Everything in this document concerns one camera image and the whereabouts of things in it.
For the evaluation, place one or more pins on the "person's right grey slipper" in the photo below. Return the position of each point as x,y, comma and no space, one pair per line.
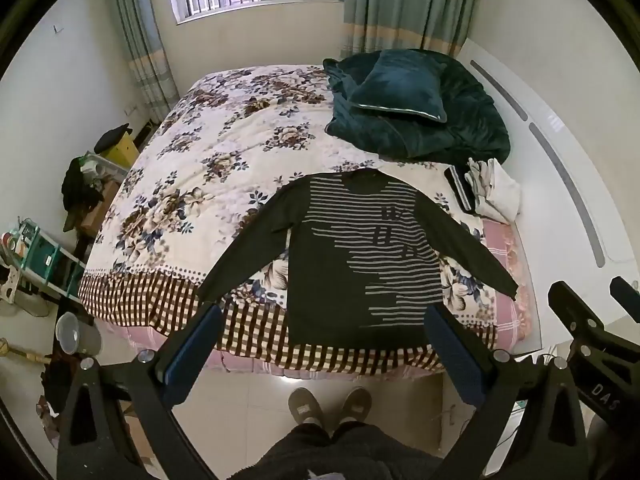
356,405

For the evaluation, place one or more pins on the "black and white folded garment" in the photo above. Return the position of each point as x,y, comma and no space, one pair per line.
459,187

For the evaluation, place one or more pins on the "dark striped sweater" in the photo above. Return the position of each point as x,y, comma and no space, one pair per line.
325,285

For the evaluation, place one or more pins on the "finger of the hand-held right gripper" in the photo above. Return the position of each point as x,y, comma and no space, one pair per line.
575,310
627,295

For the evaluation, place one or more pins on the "person's dark trousers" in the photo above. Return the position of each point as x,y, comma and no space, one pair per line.
330,455

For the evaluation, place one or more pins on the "green curtain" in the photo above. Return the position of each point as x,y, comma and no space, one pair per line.
142,45
400,5

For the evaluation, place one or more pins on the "person's grey slipper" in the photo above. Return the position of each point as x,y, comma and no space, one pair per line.
356,405
305,407

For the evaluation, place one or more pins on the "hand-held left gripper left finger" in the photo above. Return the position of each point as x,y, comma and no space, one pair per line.
192,357

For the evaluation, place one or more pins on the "green storage rack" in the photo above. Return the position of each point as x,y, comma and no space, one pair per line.
50,260

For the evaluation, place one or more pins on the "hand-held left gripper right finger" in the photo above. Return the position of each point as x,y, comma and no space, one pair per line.
450,355

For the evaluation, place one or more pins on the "person's left grey slipper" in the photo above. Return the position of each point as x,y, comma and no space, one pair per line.
305,407

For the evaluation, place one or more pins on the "yellow box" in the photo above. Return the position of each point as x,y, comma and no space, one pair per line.
125,152

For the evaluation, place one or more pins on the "black bag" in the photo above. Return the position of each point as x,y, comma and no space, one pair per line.
77,185

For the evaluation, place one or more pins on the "white folded cloth pile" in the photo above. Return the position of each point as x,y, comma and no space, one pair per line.
495,192

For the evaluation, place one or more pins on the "black cloth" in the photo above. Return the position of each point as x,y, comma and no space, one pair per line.
112,137

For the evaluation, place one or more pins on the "pink checked bedsheet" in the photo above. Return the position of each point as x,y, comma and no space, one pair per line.
505,260

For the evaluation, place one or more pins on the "dark green plush blanket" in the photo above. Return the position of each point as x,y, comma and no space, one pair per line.
465,120

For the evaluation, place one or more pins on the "cardboard box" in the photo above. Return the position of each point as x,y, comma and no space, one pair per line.
97,212

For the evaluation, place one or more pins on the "dark green pillow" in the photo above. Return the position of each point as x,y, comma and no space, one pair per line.
400,90

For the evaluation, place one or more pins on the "clear plastic container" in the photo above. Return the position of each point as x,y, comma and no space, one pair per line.
75,335

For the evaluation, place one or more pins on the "floral bed blanket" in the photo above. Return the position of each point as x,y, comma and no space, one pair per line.
210,160

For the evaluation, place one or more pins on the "white headboard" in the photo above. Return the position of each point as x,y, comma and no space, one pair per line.
550,160

